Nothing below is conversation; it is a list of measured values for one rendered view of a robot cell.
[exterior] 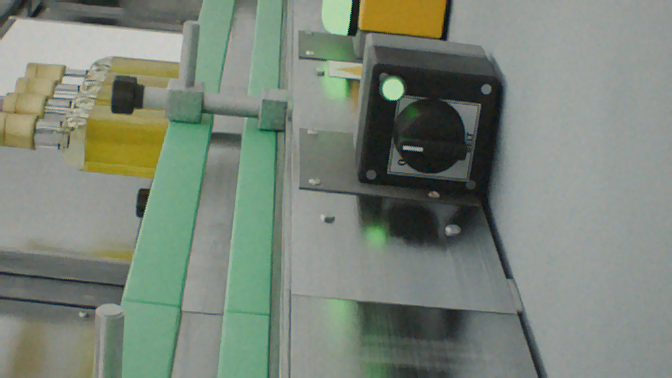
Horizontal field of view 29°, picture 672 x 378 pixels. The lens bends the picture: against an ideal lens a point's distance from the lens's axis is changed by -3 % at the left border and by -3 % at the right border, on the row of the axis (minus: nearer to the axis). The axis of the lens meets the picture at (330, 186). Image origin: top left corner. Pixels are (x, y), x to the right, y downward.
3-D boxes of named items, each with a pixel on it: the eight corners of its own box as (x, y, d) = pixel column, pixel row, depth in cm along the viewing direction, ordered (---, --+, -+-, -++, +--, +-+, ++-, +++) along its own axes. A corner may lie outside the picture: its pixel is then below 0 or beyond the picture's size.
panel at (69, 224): (211, 50, 220) (9, 32, 218) (213, 33, 219) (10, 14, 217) (160, 290, 136) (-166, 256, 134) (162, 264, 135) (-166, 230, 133)
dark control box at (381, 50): (472, 154, 93) (352, 142, 93) (489, 44, 90) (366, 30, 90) (488, 199, 86) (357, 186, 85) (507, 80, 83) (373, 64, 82)
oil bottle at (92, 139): (269, 172, 137) (63, 152, 136) (275, 120, 135) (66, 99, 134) (268, 192, 132) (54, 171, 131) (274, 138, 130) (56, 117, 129)
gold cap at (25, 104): (48, 122, 139) (8, 118, 139) (50, 90, 138) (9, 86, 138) (43, 133, 136) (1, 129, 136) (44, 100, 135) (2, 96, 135)
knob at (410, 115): (458, 169, 85) (464, 189, 82) (388, 162, 85) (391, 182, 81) (469, 102, 83) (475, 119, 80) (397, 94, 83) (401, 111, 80)
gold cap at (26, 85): (57, 106, 145) (18, 102, 145) (59, 75, 144) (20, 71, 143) (52, 116, 142) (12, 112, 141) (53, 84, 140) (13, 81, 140)
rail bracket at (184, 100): (289, 119, 101) (114, 102, 101) (300, 26, 99) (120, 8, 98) (289, 137, 98) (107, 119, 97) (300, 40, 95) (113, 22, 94)
